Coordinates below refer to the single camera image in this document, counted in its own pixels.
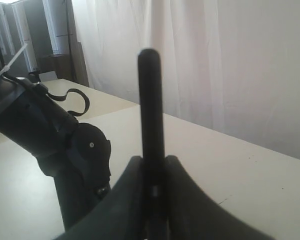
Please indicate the black paintbrush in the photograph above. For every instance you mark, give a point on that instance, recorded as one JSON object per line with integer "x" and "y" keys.
{"x": 153, "y": 146}

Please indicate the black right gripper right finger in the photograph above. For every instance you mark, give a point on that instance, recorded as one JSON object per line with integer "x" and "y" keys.
{"x": 193, "y": 215}

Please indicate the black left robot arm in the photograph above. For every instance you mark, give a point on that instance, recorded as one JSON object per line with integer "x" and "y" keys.
{"x": 32, "y": 118}

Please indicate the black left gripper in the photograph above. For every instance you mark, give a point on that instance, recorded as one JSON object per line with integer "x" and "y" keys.
{"x": 81, "y": 172}

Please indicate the white zip tie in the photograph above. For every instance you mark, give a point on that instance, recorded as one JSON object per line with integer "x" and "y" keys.
{"x": 7, "y": 67}

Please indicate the white curtain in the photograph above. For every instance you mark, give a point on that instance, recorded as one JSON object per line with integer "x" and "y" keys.
{"x": 229, "y": 65}

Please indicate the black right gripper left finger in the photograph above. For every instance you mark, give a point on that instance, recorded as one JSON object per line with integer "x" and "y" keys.
{"x": 120, "y": 215}

